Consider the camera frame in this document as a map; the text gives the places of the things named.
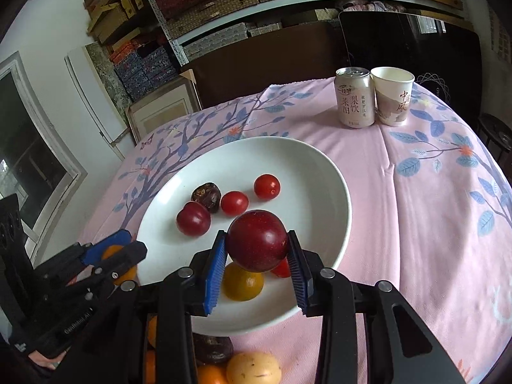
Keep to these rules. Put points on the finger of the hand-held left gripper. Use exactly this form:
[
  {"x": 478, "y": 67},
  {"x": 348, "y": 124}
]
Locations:
[
  {"x": 108, "y": 242},
  {"x": 128, "y": 254}
]

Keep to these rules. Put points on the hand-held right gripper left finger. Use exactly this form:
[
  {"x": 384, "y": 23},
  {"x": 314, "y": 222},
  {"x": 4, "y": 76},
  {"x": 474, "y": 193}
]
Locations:
[{"x": 211, "y": 280}]

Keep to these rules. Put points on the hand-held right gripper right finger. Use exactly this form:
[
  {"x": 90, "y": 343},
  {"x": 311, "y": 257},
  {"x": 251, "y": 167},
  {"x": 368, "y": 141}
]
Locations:
[{"x": 299, "y": 278}]

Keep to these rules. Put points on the small orange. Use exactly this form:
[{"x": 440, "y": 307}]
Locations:
[
  {"x": 211, "y": 375},
  {"x": 113, "y": 251},
  {"x": 150, "y": 368},
  {"x": 152, "y": 332}
]

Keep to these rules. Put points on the large dark red plum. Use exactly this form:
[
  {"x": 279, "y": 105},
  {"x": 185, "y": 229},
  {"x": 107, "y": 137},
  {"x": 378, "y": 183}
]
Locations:
[{"x": 258, "y": 240}]

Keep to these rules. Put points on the white round plate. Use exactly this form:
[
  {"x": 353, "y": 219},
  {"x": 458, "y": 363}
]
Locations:
[{"x": 280, "y": 160}]

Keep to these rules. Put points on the person's left hand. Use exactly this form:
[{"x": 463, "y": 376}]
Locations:
[{"x": 44, "y": 362}]

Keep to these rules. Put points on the red cherry tomato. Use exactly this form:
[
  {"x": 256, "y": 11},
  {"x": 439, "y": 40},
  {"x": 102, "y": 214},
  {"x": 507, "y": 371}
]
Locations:
[
  {"x": 282, "y": 270},
  {"x": 235, "y": 203},
  {"x": 267, "y": 187}
]

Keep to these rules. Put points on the yellow round tomato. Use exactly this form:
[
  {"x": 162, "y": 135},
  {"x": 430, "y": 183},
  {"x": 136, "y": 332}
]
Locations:
[{"x": 242, "y": 284}]

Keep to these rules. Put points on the small dark red plum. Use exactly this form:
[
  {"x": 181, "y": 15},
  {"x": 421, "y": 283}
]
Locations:
[{"x": 193, "y": 220}]

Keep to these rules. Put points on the dark purple passion fruit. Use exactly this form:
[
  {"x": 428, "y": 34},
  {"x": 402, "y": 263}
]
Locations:
[{"x": 212, "y": 348}]

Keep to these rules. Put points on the dark wrinkled date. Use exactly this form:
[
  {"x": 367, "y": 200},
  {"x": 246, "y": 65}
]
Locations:
[{"x": 206, "y": 196}]

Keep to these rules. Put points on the yellow speckled fruit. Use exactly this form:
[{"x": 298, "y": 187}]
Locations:
[{"x": 253, "y": 368}]

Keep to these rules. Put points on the pink floral tablecloth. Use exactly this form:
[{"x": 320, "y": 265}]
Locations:
[{"x": 400, "y": 208}]

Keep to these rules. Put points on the white leaning board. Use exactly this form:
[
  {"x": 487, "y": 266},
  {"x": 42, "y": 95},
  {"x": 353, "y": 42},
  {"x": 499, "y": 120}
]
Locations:
[{"x": 86, "y": 88}]

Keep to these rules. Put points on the stack of blue patterned boxes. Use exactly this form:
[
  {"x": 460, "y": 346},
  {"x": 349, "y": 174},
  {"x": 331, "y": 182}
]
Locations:
[{"x": 140, "y": 72}]

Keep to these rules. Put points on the white drink can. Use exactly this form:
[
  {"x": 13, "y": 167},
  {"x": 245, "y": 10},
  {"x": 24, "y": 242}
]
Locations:
[{"x": 355, "y": 100}]

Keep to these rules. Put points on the white paper cup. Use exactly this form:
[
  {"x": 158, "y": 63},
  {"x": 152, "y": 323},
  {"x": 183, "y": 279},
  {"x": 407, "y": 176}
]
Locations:
[{"x": 392, "y": 96}]

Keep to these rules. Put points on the white metal shelf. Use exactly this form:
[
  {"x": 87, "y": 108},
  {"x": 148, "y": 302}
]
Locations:
[{"x": 176, "y": 46}]

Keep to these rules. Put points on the dark brown wooden board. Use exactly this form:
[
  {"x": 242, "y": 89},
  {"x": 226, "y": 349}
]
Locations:
[{"x": 272, "y": 56}]

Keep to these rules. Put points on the dark round stool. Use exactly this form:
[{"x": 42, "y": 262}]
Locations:
[{"x": 496, "y": 132}]

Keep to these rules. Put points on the black glossy panel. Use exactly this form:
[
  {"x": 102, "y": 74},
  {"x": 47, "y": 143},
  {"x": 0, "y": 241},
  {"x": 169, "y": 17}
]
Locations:
[{"x": 400, "y": 44}]

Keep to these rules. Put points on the pink folded cloth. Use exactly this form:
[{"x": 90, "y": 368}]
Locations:
[{"x": 372, "y": 6}]

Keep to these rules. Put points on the white window frame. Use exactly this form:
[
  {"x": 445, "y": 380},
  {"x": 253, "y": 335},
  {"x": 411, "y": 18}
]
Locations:
[{"x": 52, "y": 148}]

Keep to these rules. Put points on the wooden picture frame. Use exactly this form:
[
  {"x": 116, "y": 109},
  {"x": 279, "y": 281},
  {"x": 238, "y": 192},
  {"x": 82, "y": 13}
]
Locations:
[{"x": 160, "y": 112}]

